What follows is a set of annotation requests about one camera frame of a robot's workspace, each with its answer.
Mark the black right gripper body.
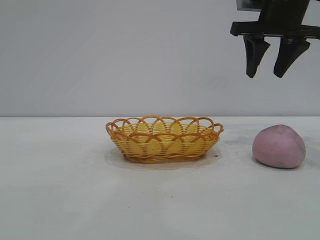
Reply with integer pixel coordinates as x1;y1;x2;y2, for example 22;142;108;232
230;0;320;40

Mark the pink peach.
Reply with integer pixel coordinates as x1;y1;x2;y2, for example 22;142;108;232
251;124;307;169

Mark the yellow woven plastic basket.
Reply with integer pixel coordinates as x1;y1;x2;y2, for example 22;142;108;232
105;115;224;165

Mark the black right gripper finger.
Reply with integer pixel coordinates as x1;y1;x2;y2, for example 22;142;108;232
243;36;272;79
273;37;311;78

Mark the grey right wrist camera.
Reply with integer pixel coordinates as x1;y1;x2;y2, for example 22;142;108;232
236;0;266;12

